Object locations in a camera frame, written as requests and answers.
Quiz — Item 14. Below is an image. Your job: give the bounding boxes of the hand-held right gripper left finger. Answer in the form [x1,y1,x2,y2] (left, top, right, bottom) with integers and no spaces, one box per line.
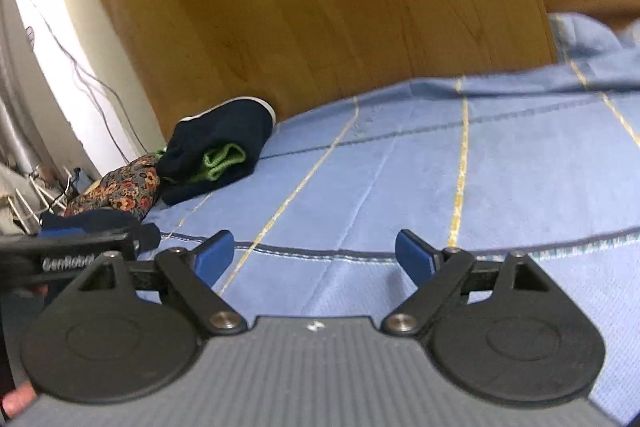
[70,230,247,334]

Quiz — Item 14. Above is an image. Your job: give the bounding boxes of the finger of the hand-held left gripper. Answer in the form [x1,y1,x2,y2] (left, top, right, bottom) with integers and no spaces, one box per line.
[124,224,162,255]

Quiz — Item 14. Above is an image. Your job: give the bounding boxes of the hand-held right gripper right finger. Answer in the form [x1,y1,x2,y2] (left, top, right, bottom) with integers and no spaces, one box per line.
[382,230,553,336]

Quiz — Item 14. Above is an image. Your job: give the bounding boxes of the navy green white knit sweater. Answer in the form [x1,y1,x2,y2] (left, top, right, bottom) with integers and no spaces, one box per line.
[157,96,277,206]

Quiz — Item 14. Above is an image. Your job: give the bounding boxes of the person's left hand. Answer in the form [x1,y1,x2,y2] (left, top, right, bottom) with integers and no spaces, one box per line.
[0,382,39,419]

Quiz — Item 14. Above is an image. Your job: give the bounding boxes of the dark navy cloth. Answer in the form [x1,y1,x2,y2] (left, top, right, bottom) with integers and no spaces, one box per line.
[40,209,144,238]

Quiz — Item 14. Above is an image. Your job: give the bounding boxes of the floral patterned cloth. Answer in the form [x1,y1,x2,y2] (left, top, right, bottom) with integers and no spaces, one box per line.
[64,154,162,218]

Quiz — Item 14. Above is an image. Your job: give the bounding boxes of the blue checked bed sheet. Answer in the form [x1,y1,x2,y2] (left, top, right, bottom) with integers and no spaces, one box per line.
[135,12,640,425]

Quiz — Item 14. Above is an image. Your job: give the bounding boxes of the wooden headboard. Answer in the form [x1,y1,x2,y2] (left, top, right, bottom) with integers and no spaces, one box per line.
[99,0,558,142]

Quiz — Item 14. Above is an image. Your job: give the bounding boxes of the white wire rack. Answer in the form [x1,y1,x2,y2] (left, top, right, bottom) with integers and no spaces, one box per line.
[0,157,77,229]

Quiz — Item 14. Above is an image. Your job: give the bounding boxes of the black cable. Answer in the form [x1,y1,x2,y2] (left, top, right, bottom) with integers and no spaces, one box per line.
[27,0,148,158]

